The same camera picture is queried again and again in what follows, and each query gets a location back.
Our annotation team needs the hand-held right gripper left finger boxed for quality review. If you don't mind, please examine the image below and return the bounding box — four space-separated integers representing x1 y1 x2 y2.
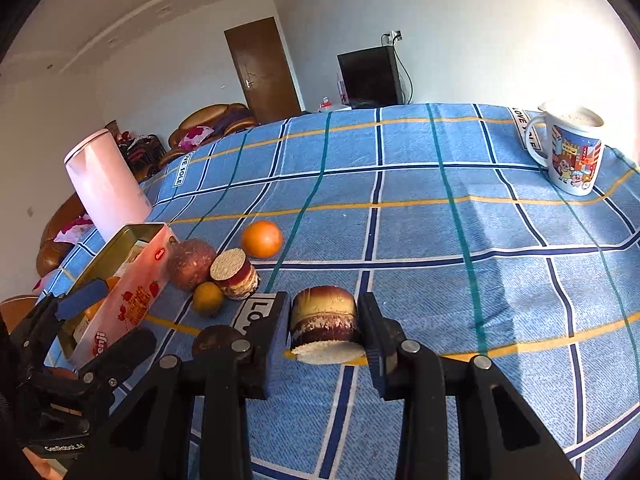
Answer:
65 291 291 480

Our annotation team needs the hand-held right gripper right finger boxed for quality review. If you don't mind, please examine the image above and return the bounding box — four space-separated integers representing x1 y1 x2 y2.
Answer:
359 292 582 480

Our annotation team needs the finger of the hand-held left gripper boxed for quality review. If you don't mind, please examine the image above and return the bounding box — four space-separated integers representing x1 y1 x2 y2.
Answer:
7 279 109 361
75 329 159 401

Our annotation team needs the orange fruit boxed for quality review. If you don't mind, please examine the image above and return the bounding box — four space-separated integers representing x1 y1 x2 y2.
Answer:
82 276 122 322

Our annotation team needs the metal tin box red label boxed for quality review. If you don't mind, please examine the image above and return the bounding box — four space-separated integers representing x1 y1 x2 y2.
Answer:
45 222 181 369

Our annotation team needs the brown round cake piece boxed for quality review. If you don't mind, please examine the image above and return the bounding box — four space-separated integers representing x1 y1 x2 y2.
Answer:
286 285 368 366
209 248 260 302

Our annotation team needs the dark brown passion fruit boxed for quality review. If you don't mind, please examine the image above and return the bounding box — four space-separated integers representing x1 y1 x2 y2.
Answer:
191 324 247 361

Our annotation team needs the brown leather armchair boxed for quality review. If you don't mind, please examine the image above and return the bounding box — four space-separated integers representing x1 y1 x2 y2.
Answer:
36 192 97 279

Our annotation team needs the pink floral cushion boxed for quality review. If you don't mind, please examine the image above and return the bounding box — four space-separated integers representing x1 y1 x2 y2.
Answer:
178 126 215 151
53 213 96 245

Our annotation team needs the small yellow orange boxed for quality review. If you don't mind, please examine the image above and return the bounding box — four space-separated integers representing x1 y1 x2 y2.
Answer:
192 281 225 318

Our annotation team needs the dark red pomegranate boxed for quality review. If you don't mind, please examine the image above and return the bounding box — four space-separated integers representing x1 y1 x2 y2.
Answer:
166 238 218 292

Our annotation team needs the pink electric kettle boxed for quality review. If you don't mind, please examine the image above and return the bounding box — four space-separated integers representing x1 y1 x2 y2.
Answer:
63 128 153 242

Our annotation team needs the large orange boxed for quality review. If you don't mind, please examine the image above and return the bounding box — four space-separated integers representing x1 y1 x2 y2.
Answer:
241 220 284 259

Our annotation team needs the dark floral blanket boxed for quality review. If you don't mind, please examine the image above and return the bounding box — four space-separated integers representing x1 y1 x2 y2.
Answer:
117 132 169 184

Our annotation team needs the blue plaid tablecloth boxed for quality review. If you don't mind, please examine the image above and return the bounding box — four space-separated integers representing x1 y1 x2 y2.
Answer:
42 103 640 480

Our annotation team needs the brown leather sofa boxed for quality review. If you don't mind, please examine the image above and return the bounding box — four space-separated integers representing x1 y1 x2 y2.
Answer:
167 103 259 162

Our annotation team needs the white cartoon print mug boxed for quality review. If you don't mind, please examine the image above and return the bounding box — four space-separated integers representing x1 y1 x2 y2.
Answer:
523 99 606 197

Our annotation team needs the brown wooden door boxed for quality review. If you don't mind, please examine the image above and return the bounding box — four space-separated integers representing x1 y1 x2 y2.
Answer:
223 16 303 126

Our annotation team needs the black monitor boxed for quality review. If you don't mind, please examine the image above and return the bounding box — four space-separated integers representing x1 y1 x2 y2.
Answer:
336 45 405 109

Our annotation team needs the black power cable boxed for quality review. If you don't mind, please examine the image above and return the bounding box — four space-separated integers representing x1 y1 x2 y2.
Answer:
383 32 415 104

